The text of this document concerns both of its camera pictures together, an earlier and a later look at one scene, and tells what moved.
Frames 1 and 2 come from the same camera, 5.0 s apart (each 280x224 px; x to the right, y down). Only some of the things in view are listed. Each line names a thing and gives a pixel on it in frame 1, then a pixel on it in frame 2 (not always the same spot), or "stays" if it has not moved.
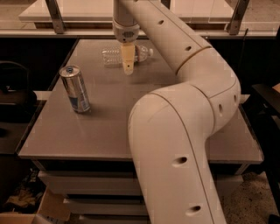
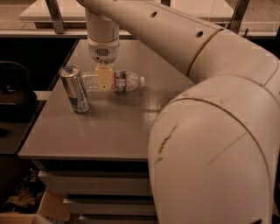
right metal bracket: (234, 23) stays
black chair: (16, 98) stays
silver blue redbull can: (75, 88) stays
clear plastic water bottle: (112, 55) -> (122, 80)
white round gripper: (126, 33) -> (103, 51)
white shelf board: (102, 10) stays
